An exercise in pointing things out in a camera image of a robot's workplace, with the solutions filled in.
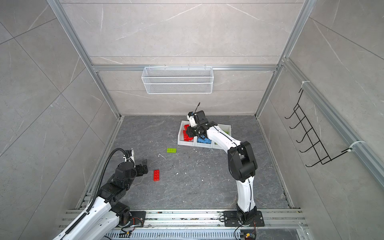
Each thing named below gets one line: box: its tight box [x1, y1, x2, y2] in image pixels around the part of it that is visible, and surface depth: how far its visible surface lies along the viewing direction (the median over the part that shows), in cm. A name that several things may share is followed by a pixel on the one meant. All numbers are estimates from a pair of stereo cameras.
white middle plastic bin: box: [194, 136, 215, 149], surface depth 100 cm
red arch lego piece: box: [183, 132, 194, 142], surface depth 106 cm
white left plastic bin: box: [177, 120, 196, 147], surface depth 101 cm
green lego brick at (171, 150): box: [166, 148, 177, 154], surface depth 100 cm
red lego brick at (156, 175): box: [153, 169, 160, 182], surface depth 89 cm
